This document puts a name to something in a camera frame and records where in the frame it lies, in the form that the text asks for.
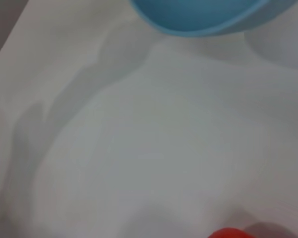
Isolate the orange knitted fruit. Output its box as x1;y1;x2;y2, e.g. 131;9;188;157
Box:
207;227;252;238

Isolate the blue bowl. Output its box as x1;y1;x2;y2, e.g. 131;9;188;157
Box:
129;0;298;69

